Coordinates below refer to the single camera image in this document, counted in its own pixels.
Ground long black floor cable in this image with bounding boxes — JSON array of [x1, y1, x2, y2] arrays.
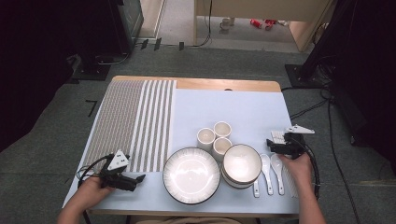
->
[[326, 92, 362, 224]]

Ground person's left hand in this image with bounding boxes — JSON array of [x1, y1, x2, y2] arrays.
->
[[73, 176, 116, 210]]

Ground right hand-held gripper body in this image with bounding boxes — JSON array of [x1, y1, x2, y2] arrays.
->
[[279, 124, 316, 161]]

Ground black hanging cable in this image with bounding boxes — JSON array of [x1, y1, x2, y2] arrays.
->
[[191, 0, 215, 49]]

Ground black slanted stand pole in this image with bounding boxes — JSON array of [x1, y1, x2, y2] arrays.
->
[[300, 0, 359, 80]]

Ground person's right hand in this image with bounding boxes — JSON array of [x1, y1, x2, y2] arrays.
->
[[279, 152, 314, 189]]

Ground row of white chopsticks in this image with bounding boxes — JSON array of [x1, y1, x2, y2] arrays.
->
[[270, 130, 301, 199]]

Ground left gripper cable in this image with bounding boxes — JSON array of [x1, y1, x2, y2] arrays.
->
[[77, 154, 110, 189]]

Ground beige wooden desk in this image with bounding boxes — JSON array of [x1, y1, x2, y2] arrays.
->
[[193, 0, 336, 53]]

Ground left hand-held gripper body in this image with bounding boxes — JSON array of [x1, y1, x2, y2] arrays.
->
[[99, 149, 134, 190]]

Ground white ceramic cup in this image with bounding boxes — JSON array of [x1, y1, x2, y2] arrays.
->
[[196, 127, 217, 153], [212, 136, 233, 162], [213, 120, 233, 139]]

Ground black stand base plate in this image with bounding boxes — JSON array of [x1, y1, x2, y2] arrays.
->
[[284, 63, 331, 91], [72, 63, 112, 82]]

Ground person's beige trousers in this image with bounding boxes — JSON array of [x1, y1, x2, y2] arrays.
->
[[129, 216, 260, 224]]

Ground white ribbed plate dark rim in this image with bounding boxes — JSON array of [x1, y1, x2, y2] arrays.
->
[[162, 147, 221, 205]]

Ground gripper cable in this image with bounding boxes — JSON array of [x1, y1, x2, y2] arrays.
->
[[77, 154, 110, 189], [293, 136, 322, 202]]

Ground grey striped placemat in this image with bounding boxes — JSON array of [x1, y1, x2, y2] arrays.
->
[[82, 79, 177, 174]]

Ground red floor object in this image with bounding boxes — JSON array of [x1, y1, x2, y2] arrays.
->
[[248, 18, 263, 30], [263, 19, 277, 32]]

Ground pale small floor object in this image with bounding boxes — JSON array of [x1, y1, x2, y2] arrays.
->
[[219, 17, 236, 32]]

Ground dark curtain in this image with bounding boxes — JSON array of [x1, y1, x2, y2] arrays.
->
[[0, 0, 85, 153], [330, 0, 396, 176]]

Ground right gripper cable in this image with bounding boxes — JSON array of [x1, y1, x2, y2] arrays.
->
[[293, 136, 322, 202]]

